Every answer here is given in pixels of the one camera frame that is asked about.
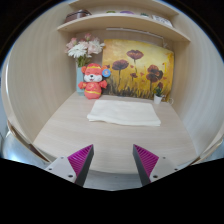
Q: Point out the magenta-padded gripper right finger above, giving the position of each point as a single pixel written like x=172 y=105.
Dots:
x=146 y=160

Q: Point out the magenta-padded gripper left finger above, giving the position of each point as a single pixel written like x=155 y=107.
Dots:
x=80 y=160

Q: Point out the cream towel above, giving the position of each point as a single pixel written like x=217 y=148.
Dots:
x=123 y=113

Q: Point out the small plant in white pot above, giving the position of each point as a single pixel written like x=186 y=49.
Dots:
x=158 y=96

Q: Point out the red plush mouse toy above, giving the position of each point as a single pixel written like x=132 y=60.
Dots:
x=92 y=83

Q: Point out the light blue vase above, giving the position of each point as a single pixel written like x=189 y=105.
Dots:
x=79 y=78

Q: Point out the yellow poppy flower painting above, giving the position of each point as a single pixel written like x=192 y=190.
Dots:
x=143 y=63

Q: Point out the pink and white flower bouquet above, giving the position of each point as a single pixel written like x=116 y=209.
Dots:
x=80 y=50

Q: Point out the wooden shelf unit with items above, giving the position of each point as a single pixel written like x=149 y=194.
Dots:
x=116 y=21

